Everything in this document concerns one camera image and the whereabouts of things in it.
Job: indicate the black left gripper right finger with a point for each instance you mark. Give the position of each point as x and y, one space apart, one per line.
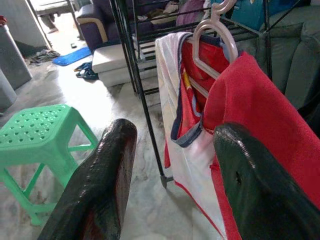
262 200

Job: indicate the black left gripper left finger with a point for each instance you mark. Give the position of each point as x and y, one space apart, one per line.
100 187

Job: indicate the pink plastic clothes hanger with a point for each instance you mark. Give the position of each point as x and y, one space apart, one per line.
212 23

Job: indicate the black metal drying rack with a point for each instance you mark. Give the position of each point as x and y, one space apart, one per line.
164 180

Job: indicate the green plastic stool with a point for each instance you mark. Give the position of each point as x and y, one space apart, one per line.
32 130

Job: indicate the red white sports jersey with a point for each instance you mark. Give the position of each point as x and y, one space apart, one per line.
250 100

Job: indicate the dark teal crumpled cloth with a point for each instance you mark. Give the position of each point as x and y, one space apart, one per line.
87 72

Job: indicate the white cushioned footstool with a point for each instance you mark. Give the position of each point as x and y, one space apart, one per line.
110 62

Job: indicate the blue floor mat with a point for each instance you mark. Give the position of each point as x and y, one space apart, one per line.
72 57

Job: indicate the grey plastic container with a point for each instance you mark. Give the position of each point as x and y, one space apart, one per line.
6 92
12 57

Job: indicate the grey green leather sofa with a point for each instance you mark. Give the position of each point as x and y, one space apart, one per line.
295 62

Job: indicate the grey rag pile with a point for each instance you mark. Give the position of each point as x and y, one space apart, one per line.
45 56

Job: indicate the purple armchair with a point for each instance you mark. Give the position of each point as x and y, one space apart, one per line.
112 27

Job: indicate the blue storage box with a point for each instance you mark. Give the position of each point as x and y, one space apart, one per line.
247 12

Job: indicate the purple garment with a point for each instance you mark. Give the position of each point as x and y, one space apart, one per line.
190 12

